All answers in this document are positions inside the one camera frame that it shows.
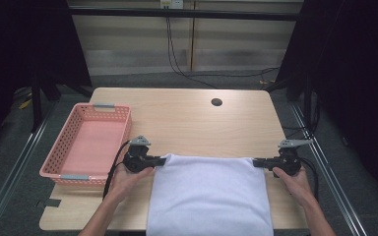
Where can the pink perforated plastic basket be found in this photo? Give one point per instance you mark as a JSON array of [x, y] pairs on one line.
[[92, 144]]

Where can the black horizontal metal bar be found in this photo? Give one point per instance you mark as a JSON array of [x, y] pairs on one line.
[[183, 13]]

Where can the black tape strip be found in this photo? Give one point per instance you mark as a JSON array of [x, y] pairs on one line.
[[50, 203]]

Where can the black metal stand leg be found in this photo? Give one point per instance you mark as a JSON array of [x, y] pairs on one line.
[[36, 105]]

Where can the person's right hand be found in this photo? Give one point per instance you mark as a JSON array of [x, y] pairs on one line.
[[295, 187]]

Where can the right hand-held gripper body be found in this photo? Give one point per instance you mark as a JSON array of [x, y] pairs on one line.
[[287, 162]]

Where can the white wall power outlet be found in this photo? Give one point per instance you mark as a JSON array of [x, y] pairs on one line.
[[172, 4]]

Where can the person's left hand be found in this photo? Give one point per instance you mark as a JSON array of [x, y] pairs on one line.
[[124, 185]]

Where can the silver metal floor rail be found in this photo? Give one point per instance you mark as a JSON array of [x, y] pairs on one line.
[[334, 183], [10, 183]]

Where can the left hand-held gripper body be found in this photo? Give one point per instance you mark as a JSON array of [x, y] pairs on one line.
[[138, 162]]

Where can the white printed towel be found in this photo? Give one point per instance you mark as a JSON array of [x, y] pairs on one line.
[[210, 196]]

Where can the yellow floor object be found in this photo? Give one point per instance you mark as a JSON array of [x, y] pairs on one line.
[[25, 104]]

